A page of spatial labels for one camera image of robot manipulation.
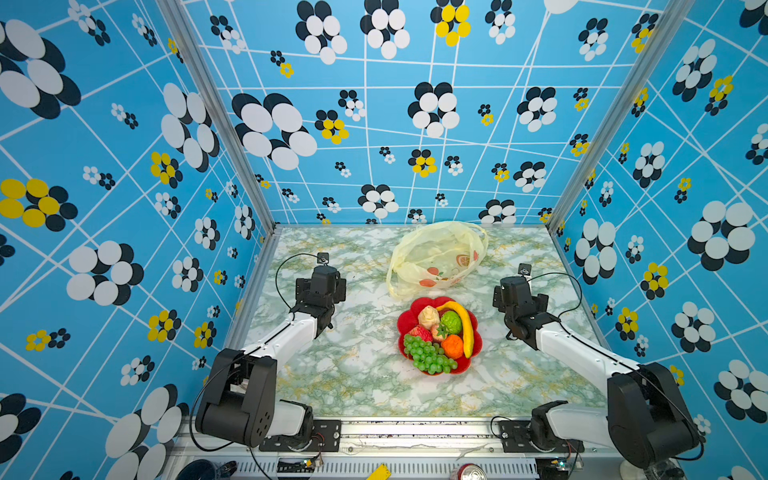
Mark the green grape bunch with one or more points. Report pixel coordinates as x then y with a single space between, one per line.
427 357

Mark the red flower-shaped plate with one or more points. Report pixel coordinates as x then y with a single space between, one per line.
409 319

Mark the green apple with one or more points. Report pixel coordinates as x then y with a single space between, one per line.
451 323

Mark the yellow banana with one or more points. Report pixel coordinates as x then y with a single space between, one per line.
468 331

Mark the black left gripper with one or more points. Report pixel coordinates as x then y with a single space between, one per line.
302 289

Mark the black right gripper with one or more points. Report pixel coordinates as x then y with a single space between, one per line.
540 301

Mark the aluminium corner post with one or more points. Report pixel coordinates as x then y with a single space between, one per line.
671 19
181 29

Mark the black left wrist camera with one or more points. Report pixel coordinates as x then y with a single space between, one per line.
326 281

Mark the aluminium corner post right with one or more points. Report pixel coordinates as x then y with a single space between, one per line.
671 19

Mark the red fruit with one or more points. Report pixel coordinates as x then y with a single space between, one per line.
422 333

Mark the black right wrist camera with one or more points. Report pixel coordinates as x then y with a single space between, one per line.
515 290

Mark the metal can top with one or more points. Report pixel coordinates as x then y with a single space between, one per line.
468 471

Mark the orange tangerine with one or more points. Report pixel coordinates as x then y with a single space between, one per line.
453 347

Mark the yellow tag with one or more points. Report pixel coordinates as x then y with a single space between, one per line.
382 472

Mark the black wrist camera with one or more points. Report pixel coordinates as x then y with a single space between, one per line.
515 290
326 281

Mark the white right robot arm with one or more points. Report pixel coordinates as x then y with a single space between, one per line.
645 418

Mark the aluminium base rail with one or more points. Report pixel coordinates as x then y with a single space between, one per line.
415 448

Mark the beige round fruit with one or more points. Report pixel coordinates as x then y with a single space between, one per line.
429 317

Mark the aluminium corner post left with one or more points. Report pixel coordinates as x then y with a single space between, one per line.
181 29

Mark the translucent printed plastic bag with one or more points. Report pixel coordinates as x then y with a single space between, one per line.
435 257

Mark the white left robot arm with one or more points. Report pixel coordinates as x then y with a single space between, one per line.
238 404

